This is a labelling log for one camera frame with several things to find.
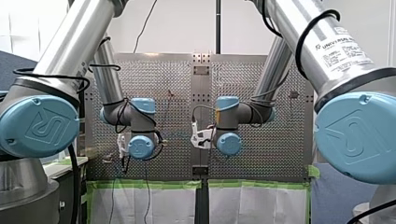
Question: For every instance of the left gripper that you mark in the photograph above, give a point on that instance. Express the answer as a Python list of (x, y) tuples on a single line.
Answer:
[(125, 164)]

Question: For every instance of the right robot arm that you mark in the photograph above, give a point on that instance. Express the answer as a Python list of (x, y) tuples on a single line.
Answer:
[(327, 40)]

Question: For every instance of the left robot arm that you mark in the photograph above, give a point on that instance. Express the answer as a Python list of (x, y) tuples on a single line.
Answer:
[(74, 37)]

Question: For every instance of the connector holder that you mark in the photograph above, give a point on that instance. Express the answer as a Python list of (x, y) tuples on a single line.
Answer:
[(294, 94)]

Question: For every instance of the dark cabinet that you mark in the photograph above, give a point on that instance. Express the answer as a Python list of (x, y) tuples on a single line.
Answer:
[(67, 189)]

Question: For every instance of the black upright pole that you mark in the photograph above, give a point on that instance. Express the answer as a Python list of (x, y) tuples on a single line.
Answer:
[(218, 26)]

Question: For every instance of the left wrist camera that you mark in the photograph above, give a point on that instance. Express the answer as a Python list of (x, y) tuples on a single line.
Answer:
[(121, 144)]

